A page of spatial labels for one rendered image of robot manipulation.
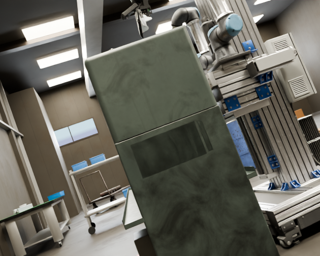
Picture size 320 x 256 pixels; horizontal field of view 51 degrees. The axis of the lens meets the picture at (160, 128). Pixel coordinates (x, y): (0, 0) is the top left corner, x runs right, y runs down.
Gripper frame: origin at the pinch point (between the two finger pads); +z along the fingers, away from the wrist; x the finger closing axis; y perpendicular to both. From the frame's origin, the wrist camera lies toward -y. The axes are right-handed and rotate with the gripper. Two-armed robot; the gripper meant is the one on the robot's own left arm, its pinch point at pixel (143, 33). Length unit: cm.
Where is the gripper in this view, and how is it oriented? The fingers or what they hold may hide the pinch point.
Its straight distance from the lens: 193.3
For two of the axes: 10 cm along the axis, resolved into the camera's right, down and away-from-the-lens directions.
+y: 9.4, -2.5, 2.1
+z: 2.8, 9.6, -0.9
